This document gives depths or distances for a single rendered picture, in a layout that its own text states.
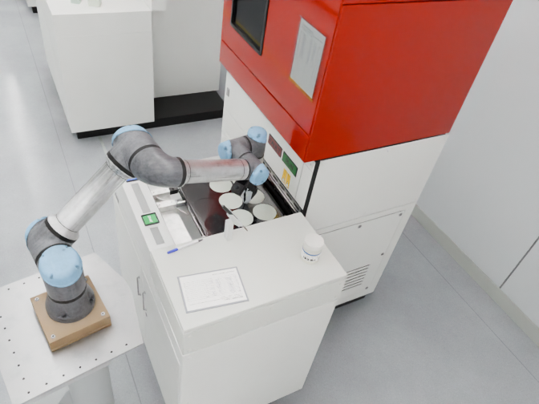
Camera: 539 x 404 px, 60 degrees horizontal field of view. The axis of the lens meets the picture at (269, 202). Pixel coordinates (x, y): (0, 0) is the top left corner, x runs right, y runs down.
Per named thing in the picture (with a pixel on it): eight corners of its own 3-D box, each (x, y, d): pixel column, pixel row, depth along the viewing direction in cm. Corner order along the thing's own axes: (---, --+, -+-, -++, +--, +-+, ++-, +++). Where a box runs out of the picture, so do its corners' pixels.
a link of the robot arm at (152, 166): (151, 168, 131) (276, 164, 165) (135, 147, 137) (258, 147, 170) (141, 201, 136) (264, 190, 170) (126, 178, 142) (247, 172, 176)
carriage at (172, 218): (167, 195, 203) (167, 190, 201) (196, 256, 181) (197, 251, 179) (148, 199, 200) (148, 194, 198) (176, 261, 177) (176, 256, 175)
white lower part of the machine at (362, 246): (303, 211, 335) (330, 113, 280) (370, 300, 285) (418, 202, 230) (211, 235, 305) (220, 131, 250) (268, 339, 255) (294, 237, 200)
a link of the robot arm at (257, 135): (241, 127, 175) (260, 122, 180) (239, 151, 183) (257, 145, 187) (253, 139, 171) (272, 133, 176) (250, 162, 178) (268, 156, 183)
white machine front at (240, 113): (225, 129, 251) (232, 60, 225) (300, 234, 201) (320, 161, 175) (220, 131, 250) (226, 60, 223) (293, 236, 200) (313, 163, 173)
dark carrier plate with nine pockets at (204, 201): (249, 169, 217) (249, 168, 217) (285, 219, 196) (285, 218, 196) (178, 184, 203) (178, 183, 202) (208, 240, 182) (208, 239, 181)
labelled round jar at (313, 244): (312, 248, 177) (318, 231, 170) (322, 261, 172) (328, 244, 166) (296, 252, 174) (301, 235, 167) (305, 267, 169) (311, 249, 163)
